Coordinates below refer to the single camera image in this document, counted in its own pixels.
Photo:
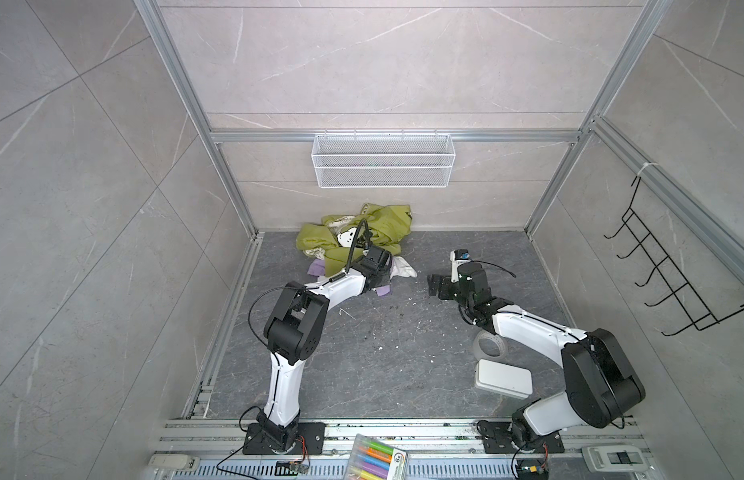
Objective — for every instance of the white rectangular box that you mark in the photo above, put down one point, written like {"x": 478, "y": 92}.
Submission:
{"x": 503, "y": 379}

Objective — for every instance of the clear tape roll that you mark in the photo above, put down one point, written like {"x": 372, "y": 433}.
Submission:
{"x": 488, "y": 346}

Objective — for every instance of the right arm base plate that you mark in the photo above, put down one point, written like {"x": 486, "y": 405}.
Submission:
{"x": 506, "y": 437}

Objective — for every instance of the white power adapter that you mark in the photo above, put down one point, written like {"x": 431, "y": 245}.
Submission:
{"x": 174, "y": 462}

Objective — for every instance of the purple cloth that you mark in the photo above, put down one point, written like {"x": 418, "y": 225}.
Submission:
{"x": 317, "y": 269}

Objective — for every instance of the white cloth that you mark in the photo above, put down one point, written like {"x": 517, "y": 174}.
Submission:
{"x": 401, "y": 268}

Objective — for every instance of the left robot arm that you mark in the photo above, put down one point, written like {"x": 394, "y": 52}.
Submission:
{"x": 293, "y": 332}

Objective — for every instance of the green printed shirt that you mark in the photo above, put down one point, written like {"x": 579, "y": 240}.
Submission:
{"x": 330, "y": 240}

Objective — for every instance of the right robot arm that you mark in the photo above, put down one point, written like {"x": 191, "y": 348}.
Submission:
{"x": 601, "y": 384}

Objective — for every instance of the white device with screen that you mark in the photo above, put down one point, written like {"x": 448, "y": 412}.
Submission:
{"x": 615, "y": 459}

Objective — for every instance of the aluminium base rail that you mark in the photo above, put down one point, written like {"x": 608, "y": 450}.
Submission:
{"x": 437, "y": 448}

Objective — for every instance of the marker pen pack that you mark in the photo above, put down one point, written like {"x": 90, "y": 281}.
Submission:
{"x": 371, "y": 459}

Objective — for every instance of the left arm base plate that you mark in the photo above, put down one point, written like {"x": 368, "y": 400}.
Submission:
{"x": 310, "y": 434}

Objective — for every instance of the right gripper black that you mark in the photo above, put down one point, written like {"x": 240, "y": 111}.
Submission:
{"x": 435, "y": 283}

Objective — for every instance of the white wire mesh basket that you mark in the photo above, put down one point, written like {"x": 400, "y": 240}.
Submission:
{"x": 383, "y": 160}

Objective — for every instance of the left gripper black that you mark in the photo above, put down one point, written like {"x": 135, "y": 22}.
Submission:
{"x": 387, "y": 273}

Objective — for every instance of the black wire hook rack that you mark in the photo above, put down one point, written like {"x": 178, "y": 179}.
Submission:
{"x": 698, "y": 315}

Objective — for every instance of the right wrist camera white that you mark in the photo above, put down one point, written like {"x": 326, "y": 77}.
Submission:
{"x": 458, "y": 257}

